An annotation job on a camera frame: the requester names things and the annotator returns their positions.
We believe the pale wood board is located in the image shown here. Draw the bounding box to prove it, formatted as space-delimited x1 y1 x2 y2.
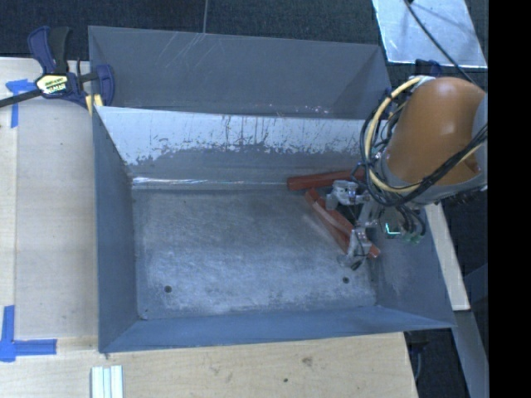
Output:
13 96 101 342

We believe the red-brown flat block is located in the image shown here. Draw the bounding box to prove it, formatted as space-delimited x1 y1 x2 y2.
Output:
304 187 382 260
286 168 367 192

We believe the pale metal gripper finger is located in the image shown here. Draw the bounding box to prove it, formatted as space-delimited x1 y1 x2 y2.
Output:
325 179 371 211
336 226 373 271

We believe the grey metal bin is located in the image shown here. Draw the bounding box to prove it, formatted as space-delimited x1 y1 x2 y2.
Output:
86 25 458 354

